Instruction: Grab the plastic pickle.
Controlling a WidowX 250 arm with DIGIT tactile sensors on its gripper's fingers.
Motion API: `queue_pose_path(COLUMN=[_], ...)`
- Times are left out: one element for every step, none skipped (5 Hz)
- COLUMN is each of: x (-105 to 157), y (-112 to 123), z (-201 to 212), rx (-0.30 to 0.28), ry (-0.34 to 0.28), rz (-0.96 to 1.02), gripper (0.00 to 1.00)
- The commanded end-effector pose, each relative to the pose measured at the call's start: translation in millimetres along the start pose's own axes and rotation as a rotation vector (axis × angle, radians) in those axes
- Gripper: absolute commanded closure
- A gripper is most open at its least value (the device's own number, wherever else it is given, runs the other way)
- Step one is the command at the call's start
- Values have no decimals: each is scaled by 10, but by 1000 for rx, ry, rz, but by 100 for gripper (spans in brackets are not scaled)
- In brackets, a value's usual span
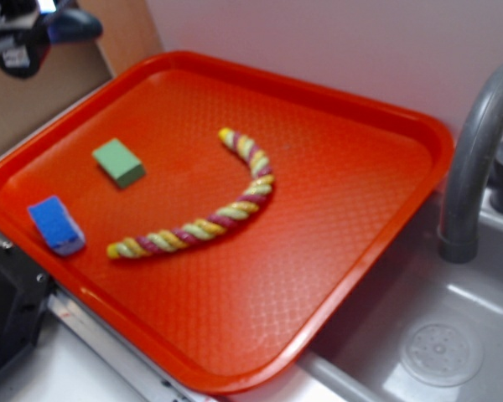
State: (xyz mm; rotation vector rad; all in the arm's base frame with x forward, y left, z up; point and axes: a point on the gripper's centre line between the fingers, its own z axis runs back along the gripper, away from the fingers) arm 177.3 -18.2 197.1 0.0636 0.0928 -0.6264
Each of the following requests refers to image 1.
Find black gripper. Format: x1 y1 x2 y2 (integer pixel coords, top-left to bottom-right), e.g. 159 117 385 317
0 0 70 79

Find dark green plastic pickle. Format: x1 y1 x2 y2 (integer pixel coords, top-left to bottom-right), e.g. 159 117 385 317
48 8 103 44

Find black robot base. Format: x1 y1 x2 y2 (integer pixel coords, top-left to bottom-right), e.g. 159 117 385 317
0 242 54 373

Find brown cardboard panel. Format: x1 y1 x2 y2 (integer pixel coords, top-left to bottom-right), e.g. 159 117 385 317
0 1 163 155

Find green rectangular block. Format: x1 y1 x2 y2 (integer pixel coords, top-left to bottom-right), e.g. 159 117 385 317
91 138 146 189

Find blue sponge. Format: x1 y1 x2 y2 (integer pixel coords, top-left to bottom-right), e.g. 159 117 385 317
28 196 86 256

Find red plastic tray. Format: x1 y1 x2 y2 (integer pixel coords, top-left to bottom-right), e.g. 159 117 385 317
0 52 453 394

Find grey sink faucet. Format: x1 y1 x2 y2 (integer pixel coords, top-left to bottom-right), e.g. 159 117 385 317
438 65 503 264

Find grey plastic sink basin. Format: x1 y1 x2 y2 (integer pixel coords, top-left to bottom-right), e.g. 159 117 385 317
297 190 503 402

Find round sink drain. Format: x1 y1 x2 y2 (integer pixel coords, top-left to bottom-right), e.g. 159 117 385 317
399 322 484 387

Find multicolour twisted rope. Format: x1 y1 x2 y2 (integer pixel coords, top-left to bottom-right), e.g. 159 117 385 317
106 127 276 260

